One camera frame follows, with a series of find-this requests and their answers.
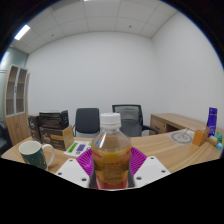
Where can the wooden glass-door shelf cabinet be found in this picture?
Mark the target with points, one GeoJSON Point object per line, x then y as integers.
{"type": "Point", "coordinates": [16, 128]}

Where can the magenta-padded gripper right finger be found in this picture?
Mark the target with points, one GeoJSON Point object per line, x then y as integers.
{"type": "Point", "coordinates": [150, 171]}

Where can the wooden side desk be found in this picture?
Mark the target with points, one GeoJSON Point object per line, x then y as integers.
{"type": "Point", "coordinates": [173, 120]}

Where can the black ribbed box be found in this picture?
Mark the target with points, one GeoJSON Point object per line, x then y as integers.
{"type": "Point", "coordinates": [53, 119]}

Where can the dark box with kraft side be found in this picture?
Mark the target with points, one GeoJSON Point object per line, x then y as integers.
{"type": "Point", "coordinates": [55, 138]}

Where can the dark solid-back office chair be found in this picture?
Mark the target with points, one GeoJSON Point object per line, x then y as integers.
{"type": "Point", "coordinates": [86, 120]}

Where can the small ceiling light panel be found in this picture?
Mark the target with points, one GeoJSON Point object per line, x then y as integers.
{"type": "Point", "coordinates": [22, 32]}

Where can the small tan cardboard box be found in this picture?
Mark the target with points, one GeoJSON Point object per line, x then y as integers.
{"type": "Point", "coordinates": [212, 141]}

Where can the small light blue box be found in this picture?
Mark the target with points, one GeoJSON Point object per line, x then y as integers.
{"type": "Point", "coordinates": [219, 146]}

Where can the green and white mug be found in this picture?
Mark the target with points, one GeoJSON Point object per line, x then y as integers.
{"type": "Point", "coordinates": [33, 156]}

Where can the green and purple printed leaflet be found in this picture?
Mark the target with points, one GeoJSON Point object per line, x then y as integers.
{"type": "Point", "coordinates": [78, 148]}

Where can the amber drink bottle white cap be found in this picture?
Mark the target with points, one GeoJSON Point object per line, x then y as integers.
{"type": "Point", "coordinates": [111, 156]}

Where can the white sheet with round print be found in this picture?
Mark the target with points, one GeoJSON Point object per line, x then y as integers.
{"type": "Point", "coordinates": [181, 136]}

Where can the black mesh-back office chair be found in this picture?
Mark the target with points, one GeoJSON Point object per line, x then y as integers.
{"type": "Point", "coordinates": [131, 118]}

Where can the dark leather sofa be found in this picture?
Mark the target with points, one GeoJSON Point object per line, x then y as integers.
{"type": "Point", "coordinates": [2, 140]}

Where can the upright purple box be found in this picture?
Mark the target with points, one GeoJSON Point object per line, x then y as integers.
{"type": "Point", "coordinates": [212, 121]}

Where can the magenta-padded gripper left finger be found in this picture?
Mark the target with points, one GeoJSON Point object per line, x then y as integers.
{"type": "Point", "coordinates": [73, 173]}

